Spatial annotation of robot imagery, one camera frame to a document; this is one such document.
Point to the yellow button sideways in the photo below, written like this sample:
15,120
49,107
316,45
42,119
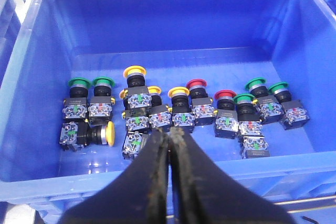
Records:
75,136

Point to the switch block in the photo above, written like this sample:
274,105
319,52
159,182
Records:
254,147
134,142

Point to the red button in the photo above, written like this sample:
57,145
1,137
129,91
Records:
201,103
226,121

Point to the yellow button centre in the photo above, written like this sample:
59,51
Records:
182,115

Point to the yellow button top stacked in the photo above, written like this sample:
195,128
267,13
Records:
136,90

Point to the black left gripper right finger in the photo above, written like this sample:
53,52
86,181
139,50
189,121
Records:
203,193

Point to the switch block lower right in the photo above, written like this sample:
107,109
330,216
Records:
254,147

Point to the green button far right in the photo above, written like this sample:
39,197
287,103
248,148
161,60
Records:
295,114

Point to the red button right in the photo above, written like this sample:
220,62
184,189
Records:
226,121

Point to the green button back right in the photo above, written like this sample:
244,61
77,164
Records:
267,106

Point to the yellow button under stack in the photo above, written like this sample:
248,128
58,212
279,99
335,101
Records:
137,119

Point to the blue crate back left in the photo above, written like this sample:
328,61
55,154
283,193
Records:
10,26

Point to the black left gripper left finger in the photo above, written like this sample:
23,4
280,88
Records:
137,195

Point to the switch block lower centre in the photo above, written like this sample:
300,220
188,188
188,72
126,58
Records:
134,142

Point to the yellow button behind stack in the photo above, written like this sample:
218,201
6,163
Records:
159,115

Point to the green button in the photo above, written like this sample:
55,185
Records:
101,103
295,114
248,118
267,106
76,105

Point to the red button centre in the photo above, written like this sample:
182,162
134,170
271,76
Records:
201,103

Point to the green button front right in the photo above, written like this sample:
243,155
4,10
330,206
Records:
248,118

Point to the green button far left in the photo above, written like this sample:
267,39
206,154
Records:
76,105

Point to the blue crate front left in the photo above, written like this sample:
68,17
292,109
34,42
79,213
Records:
225,42

